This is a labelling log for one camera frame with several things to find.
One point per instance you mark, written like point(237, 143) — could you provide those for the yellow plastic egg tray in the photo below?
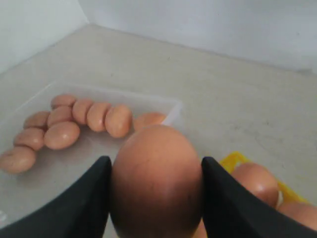
point(286, 194)

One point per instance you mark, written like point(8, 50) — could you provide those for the brown egg packed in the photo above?
point(303, 213)
point(258, 181)
point(156, 188)

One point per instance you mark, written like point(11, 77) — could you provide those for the clear plastic bin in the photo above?
point(55, 171)

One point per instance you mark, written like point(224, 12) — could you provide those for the brown egg bin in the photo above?
point(63, 100)
point(118, 121)
point(37, 120)
point(62, 135)
point(80, 110)
point(96, 116)
point(30, 137)
point(17, 160)
point(60, 114)

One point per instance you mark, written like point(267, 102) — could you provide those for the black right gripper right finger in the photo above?
point(230, 211)

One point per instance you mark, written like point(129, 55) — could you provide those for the brown egg bin back-right corner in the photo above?
point(146, 119)

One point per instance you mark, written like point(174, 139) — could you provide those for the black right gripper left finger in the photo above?
point(79, 212)

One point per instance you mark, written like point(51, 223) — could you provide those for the brown egg bin front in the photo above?
point(63, 100)

